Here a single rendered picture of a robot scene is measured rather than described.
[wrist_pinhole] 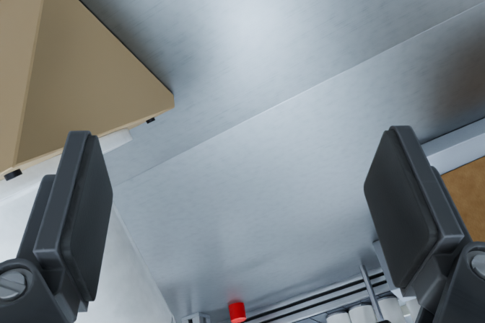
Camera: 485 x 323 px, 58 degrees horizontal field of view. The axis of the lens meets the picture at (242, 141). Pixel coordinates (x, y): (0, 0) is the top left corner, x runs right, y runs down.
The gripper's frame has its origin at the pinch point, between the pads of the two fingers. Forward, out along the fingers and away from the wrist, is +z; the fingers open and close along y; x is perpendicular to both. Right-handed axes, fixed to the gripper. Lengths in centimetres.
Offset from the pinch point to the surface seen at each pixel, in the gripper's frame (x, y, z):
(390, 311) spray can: -75, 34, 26
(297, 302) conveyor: -82, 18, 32
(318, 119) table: -21.5, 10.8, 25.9
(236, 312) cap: -80, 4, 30
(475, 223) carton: -33.5, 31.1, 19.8
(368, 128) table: -24.1, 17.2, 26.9
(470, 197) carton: -33, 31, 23
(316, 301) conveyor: -79, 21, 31
